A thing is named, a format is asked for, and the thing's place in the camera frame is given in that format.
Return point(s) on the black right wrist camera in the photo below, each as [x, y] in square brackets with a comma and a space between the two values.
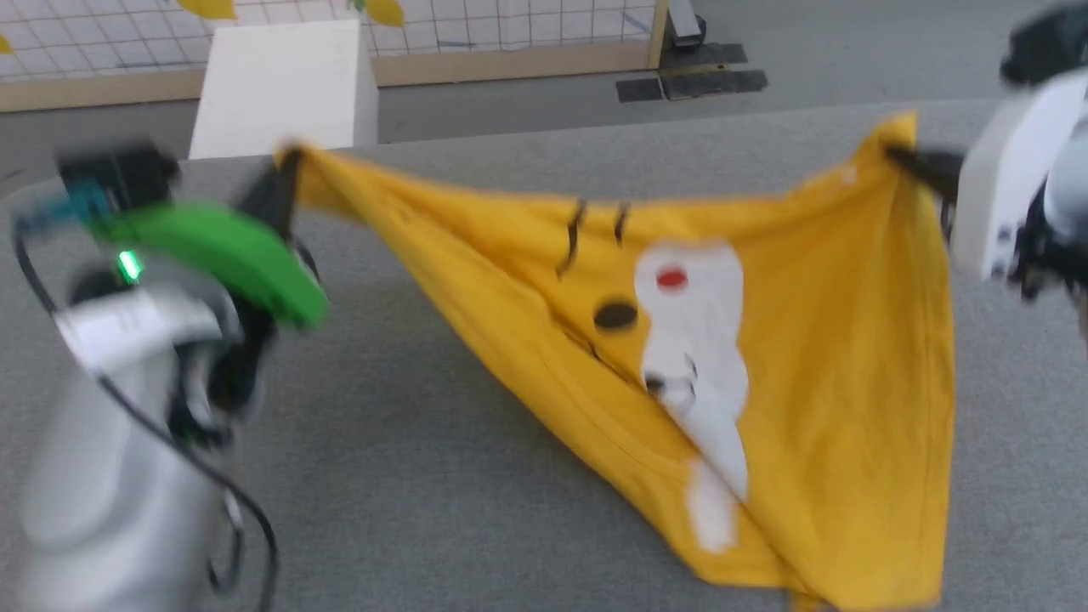
[1050, 47]

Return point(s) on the white box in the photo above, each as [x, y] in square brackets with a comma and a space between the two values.
[285, 89]

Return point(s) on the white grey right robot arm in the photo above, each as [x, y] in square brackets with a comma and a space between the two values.
[1067, 212]

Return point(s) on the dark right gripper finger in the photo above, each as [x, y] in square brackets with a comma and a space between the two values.
[926, 168]

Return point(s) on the yellow t-shirt with white print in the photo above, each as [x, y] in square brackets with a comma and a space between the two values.
[850, 382]

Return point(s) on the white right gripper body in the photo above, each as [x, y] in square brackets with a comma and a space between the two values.
[1007, 187]

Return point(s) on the grey screen foot with caster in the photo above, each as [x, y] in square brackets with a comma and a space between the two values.
[684, 24]

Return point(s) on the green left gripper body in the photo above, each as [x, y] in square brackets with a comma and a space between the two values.
[229, 251]

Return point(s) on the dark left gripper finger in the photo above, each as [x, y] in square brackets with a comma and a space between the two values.
[293, 195]
[262, 195]

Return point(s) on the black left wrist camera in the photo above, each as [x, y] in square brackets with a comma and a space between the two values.
[119, 178]

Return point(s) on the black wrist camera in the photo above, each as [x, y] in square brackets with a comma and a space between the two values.
[119, 178]
[1050, 47]

